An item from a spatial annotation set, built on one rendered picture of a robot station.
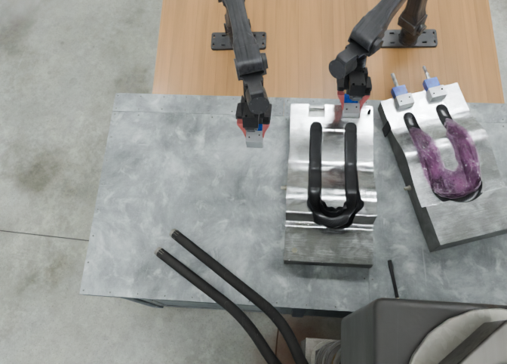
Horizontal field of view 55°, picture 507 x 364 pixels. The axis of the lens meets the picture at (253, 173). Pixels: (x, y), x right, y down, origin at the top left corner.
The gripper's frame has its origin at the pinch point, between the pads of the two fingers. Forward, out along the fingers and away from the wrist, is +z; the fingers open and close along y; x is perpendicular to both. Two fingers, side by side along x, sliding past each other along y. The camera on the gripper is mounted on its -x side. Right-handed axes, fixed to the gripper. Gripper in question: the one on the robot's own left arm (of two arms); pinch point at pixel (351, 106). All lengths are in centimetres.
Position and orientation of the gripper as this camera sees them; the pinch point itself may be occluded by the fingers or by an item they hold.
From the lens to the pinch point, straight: 158.1
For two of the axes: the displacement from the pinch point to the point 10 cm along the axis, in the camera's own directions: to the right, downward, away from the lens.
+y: 9.9, 0.4, -1.0
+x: 1.0, -6.6, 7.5
